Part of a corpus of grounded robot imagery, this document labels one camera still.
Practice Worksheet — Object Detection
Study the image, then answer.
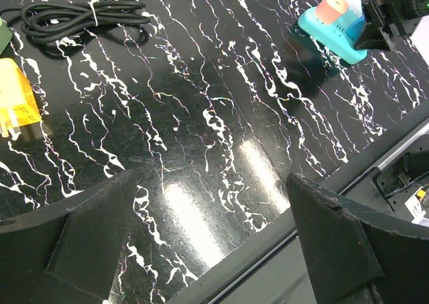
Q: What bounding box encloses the black cable bundle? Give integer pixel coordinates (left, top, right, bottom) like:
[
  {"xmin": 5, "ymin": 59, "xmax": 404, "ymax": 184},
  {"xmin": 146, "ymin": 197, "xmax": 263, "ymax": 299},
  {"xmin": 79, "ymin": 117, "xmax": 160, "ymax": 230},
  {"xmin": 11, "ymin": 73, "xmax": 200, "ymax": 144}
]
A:
[{"xmin": 0, "ymin": 0, "xmax": 151, "ymax": 46}]

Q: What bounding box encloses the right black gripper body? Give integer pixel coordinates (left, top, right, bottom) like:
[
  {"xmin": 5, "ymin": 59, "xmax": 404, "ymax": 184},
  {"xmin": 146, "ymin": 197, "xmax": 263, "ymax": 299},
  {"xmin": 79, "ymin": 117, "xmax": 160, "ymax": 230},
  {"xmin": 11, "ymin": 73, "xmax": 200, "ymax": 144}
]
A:
[{"xmin": 365, "ymin": 0, "xmax": 428, "ymax": 36}]

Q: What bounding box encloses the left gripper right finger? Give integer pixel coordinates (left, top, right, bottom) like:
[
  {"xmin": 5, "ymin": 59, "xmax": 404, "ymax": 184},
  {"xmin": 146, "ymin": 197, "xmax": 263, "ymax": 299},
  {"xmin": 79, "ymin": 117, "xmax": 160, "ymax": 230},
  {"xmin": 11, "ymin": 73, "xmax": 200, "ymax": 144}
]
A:
[{"xmin": 286, "ymin": 174, "xmax": 428, "ymax": 303}]

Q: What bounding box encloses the green power strip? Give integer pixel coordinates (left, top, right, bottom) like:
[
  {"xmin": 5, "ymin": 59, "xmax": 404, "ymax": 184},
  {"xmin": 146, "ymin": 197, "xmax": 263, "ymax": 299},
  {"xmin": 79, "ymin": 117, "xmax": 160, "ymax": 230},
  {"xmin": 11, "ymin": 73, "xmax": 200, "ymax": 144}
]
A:
[{"xmin": 0, "ymin": 19, "xmax": 13, "ymax": 54}]

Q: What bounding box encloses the light blue plug adapter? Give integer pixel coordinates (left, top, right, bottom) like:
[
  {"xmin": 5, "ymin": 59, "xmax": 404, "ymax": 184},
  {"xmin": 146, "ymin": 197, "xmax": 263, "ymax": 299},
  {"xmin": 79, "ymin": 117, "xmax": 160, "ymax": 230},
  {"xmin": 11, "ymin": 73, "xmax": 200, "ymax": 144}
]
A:
[{"xmin": 345, "ymin": 15, "xmax": 366, "ymax": 48}]

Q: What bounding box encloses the yellow cube adapter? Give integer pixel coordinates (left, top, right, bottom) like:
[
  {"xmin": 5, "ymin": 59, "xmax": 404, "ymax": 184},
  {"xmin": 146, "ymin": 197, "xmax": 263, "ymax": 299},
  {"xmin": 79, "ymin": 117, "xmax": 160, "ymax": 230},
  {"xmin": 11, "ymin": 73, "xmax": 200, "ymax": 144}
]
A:
[{"xmin": 1, "ymin": 58, "xmax": 42, "ymax": 138}]

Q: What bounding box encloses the pink plug adapter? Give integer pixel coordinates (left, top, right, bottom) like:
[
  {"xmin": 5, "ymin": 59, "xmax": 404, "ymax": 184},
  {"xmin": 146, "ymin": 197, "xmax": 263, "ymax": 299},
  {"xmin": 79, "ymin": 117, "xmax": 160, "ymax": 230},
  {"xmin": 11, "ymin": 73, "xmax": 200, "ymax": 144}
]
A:
[{"xmin": 314, "ymin": 0, "xmax": 349, "ymax": 25}]

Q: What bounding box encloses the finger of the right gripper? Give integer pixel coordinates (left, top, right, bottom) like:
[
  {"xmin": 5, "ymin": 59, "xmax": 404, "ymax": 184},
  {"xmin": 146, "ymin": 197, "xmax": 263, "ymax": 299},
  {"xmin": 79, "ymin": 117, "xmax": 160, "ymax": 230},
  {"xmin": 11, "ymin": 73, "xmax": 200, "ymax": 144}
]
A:
[{"xmin": 353, "ymin": 22, "xmax": 392, "ymax": 51}]

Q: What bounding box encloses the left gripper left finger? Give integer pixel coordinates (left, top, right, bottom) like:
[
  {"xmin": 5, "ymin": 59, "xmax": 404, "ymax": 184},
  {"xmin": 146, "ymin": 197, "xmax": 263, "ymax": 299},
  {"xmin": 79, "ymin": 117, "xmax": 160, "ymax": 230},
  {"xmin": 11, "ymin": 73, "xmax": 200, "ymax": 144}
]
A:
[{"xmin": 1, "ymin": 170, "xmax": 137, "ymax": 303}]

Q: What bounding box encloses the teal triangular power strip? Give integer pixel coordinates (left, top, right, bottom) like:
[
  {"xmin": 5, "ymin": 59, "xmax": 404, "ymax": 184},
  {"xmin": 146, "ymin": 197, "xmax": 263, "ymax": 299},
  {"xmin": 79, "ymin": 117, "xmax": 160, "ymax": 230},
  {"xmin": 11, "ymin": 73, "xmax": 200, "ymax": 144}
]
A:
[{"xmin": 298, "ymin": 0, "xmax": 367, "ymax": 64}]

